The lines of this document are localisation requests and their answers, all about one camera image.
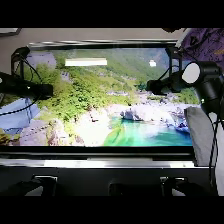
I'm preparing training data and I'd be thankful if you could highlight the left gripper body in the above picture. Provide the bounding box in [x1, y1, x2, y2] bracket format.
[31, 83, 55, 100]

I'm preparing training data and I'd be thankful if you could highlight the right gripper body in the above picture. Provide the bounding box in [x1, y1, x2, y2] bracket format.
[146, 78, 175, 96]

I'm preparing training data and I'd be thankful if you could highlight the black cable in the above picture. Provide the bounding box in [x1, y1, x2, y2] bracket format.
[207, 112, 221, 192]
[0, 98, 42, 117]

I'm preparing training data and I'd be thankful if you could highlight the light blue garment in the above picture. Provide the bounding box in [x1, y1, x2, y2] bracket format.
[0, 97, 42, 135]

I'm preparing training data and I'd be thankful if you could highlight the grey long-sleeved shirt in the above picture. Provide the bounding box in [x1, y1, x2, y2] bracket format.
[183, 105, 224, 168]

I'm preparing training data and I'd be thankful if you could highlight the silver frame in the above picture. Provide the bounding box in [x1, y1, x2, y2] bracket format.
[0, 152, 214, 197]

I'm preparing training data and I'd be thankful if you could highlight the purple garment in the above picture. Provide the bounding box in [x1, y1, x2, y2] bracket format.
[179, 28, 224, 73]

